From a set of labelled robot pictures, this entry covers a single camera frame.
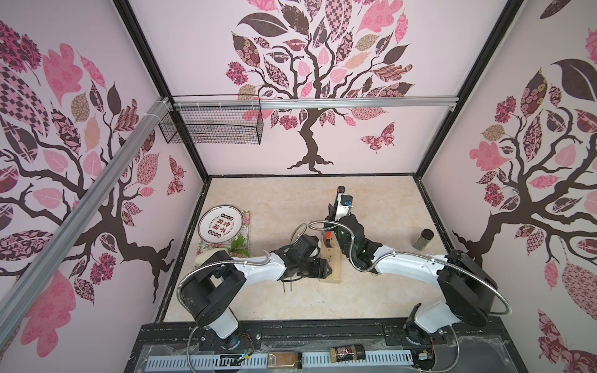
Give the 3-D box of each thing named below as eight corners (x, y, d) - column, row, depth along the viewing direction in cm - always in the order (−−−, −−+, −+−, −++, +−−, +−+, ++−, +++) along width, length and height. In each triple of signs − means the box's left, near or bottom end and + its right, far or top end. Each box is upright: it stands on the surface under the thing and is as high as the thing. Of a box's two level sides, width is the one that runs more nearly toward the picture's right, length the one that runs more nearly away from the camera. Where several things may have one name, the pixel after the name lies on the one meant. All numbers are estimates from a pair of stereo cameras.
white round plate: (193, 243, 97) (191, 241, 95) (206, 208, 109) (204, 205, 107) (238, 243, 97) (237, 241, 95) (245, 208, 109) (244, 205, 107)
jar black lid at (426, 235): (411, 247, 96) (421, 235, 88) (416, 239, 99) (426, 227, 91) (420, 253, 95) (431, 240, 87) (424, 244, 97) (435, 232, 89)
